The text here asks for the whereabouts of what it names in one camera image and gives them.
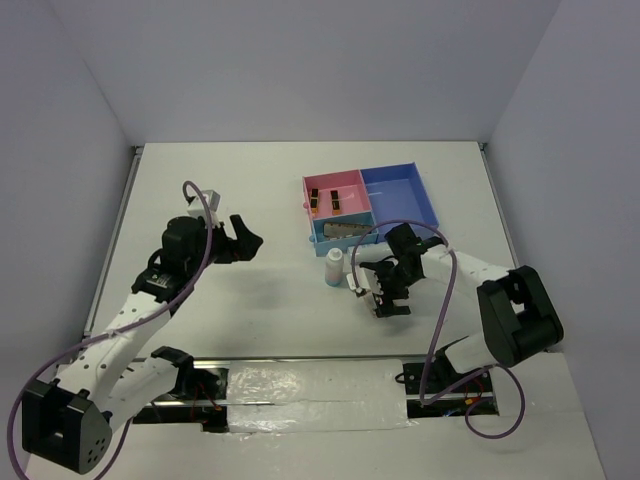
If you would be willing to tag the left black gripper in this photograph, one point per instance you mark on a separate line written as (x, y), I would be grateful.
(241, 249)

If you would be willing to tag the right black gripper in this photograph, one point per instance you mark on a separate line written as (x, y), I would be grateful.
(388, 309)

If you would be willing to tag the pink compact label up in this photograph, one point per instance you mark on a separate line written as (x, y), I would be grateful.
(372, 302)

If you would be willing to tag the long brown eyeshadow palette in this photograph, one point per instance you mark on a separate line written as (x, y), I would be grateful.
(337, 230)

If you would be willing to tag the black gold lipstick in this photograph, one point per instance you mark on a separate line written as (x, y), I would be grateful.
(314, 201)
(336, 203)

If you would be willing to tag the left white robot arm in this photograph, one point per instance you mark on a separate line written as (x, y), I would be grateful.
(70, 420)

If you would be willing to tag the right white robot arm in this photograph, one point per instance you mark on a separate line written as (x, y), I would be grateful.
(517, 317)

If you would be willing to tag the lying white spray bottle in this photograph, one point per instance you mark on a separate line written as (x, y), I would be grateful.
(369, 252)

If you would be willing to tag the upright white pastel bottle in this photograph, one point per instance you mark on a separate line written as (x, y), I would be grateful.
(334, 267)

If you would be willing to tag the pink blue purple organizer tray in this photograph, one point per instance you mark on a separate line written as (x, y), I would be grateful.
(370, 196)

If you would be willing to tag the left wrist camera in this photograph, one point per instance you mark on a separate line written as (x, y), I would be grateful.
(200, 209)

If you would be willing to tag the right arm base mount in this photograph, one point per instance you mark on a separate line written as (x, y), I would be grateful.
(478, 392)

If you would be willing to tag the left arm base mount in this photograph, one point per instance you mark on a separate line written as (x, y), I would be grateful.
(201, 401)

